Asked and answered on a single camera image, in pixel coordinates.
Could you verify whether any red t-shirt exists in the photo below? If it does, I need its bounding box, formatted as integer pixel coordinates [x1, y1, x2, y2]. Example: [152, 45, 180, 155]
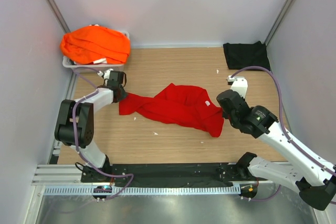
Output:
[119, 83, 224, 137]

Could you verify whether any slotted cable duct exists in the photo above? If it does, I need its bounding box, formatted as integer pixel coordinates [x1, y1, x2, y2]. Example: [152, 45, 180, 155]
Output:
[44, 184, 240, 196]

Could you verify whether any folded black t-shirt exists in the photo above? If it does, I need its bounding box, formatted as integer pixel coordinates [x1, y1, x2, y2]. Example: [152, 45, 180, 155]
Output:
[223, 41, 271, 70]

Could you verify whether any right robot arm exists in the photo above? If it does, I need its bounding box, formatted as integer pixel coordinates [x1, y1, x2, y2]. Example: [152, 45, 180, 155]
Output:
[216, 89, 335, 211]

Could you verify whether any left corner post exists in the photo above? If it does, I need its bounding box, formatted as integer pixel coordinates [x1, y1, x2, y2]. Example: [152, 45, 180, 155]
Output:
[45, 0, 70, 33]

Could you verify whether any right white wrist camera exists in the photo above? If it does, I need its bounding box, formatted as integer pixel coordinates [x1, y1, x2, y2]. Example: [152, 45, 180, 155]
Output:
[227, 76, 248, 98]

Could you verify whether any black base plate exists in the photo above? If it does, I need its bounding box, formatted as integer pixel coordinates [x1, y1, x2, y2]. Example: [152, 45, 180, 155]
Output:
[80, 162, 269, 189]

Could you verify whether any orange t-shirt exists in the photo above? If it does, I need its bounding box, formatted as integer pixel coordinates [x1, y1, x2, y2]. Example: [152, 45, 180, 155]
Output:
[59, 25, 131, 65]

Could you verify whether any white plastic basket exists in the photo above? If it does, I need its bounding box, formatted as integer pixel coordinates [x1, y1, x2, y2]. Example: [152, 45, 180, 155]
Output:
[61, 31, 131, 73]

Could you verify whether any white red garment in basket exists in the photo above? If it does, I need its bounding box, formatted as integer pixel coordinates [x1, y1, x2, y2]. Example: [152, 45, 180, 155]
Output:
[72, 58, 107, 66]

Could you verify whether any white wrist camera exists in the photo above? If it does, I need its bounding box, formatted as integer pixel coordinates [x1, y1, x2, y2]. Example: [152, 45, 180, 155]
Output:
[97, 68, 113, 79]
[227, 76, 248, 98]

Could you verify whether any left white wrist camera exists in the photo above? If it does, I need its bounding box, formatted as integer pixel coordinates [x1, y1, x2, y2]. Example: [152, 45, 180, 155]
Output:
[97, 68, 113, 79]

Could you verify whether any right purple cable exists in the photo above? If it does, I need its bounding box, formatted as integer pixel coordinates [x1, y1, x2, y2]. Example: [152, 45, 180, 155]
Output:
[230, 66, 336, 205]

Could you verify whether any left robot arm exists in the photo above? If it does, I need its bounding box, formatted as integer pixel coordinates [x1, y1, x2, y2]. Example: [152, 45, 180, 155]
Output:
[54, 69, 128, 182]

